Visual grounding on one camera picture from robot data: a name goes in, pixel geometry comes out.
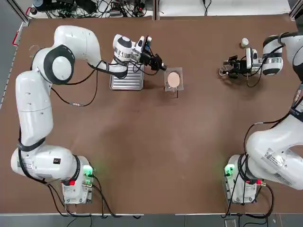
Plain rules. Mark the white lamp cap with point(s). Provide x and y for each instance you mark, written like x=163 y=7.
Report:
x=245 y=42

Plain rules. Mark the aluminium profile post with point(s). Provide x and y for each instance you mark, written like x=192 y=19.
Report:
x=156 y=9

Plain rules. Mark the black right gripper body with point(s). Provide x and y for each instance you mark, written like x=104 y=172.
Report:
x=240 y=67

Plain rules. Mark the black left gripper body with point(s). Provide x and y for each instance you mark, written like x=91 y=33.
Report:
x=148 y=59

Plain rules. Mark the aluminium corner post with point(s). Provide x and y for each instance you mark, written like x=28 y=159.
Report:
x=296 y=10
x=22 y=11

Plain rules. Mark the small glass beaker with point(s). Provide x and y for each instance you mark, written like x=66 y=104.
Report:
x=222 y=72

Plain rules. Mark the dark tape roll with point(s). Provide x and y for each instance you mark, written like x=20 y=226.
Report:
x=32 y=11

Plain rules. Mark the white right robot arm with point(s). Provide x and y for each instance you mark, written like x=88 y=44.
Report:
x=272 y=151

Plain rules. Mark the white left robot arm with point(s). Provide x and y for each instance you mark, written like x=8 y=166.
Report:
x=33 y=99

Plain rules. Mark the ribbed metal tray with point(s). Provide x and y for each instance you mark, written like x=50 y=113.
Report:
x=132 y=81

